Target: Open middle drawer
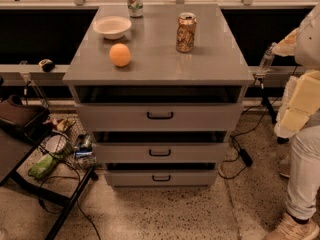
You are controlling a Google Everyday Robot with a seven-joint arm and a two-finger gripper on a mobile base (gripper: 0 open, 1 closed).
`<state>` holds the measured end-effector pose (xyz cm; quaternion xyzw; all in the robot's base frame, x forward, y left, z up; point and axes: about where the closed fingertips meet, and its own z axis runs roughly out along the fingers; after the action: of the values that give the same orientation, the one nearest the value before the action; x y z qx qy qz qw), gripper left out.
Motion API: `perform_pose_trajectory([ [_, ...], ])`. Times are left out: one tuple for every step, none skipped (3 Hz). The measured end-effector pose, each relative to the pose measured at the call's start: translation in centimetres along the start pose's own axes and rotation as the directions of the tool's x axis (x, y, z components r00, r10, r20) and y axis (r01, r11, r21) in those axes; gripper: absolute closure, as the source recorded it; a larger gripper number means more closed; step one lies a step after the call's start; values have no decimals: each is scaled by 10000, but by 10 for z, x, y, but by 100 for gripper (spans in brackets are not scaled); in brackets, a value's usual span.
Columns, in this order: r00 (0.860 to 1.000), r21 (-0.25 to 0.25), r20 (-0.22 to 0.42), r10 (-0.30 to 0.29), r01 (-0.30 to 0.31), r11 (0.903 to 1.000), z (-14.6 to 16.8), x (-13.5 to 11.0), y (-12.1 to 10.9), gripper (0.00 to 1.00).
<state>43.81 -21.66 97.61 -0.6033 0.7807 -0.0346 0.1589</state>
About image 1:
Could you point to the dark brown bag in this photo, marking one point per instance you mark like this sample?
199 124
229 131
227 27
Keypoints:
24 122

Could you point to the white bowl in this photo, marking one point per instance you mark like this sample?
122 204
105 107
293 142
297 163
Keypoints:
112 27

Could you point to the grey drawer cabinet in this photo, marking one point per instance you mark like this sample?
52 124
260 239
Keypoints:
214 72

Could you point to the grey drawer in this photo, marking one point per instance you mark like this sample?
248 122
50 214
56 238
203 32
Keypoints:
150 117
137 178
160 152

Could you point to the gold soda can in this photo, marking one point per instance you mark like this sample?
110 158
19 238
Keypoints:
186 32

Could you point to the black side table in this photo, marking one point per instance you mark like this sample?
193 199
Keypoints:
14 152

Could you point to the orange fruit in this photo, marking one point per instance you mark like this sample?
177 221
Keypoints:
120 55

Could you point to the beige sneaker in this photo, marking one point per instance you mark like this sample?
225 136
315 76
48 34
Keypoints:
290 229

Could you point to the black tripod stand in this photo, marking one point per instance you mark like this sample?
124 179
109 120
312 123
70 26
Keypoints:
265 100

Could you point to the white green soda can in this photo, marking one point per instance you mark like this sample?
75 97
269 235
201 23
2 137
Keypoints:
135 8

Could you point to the clear plastic water bottle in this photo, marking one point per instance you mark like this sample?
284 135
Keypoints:
266 61

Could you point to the green chip bag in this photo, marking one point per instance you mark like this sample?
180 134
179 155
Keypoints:
43 166

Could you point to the black power adapter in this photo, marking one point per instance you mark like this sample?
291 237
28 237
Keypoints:
246 157

